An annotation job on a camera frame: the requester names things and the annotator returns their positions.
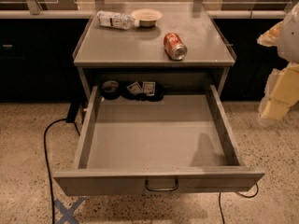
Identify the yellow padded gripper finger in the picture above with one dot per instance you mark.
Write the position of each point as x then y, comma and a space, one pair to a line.
281, 93
270, 37

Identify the grey top drawer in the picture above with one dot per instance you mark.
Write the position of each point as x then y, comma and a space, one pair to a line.
182, 144

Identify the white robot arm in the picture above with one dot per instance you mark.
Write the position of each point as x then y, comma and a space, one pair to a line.
288, 41

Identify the grey metal drawer cabinet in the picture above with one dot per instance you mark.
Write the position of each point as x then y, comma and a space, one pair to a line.
192, 86

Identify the red soda can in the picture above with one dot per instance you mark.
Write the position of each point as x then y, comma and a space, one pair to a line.
174, 47

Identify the beige paper bowl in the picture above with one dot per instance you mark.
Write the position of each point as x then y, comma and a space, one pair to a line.
147, 17

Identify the black items with labels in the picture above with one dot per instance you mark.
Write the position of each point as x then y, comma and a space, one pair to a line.
142, 91

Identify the clear plastic water bottle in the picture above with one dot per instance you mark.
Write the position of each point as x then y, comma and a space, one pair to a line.
116, 20

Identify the black tape roll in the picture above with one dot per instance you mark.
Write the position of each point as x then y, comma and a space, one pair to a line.
110, 90

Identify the dark counter with ledge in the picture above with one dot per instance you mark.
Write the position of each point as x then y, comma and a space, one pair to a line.
36, 62

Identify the blue tape cross mark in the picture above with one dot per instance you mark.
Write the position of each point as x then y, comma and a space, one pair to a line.
68, 213

